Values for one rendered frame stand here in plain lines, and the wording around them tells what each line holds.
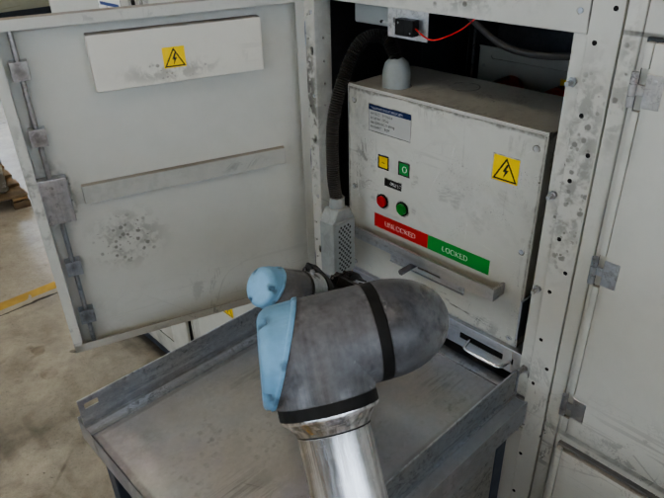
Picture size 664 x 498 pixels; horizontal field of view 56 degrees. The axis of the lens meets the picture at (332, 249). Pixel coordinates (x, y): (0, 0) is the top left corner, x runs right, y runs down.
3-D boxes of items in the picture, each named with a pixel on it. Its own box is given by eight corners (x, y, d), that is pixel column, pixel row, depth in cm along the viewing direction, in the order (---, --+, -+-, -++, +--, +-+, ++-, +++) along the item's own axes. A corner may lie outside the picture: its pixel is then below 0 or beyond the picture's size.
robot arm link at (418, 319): (470, 256, 70) (378, 287, 118) (376, 278, 68) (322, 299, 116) (497, 358, 68) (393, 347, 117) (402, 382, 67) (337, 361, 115)
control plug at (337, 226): (334, 279, 149) (333, 214, 141) (321, 272, 152) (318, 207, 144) (357, 267, 154) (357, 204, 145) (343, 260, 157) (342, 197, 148)
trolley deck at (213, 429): (270, 669, 90) (267, 646, 87) (83, 438, 129) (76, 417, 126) (524, 423, 130) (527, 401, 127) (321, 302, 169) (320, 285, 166)
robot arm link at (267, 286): (248, 318, 110) (239, 274, 113) (291, 320, 118) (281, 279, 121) (279, 301, 106) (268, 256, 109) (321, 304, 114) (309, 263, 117)
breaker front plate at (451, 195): (511, 355, 130) (544, 137, 106) (348, 270, 161) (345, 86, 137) (515, 352, 131) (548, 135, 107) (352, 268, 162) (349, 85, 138)
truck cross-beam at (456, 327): (520, 377, 131) (523, 356, 128) (340, 281, 165) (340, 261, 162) (533, 367, 134) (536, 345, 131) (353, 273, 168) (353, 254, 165)
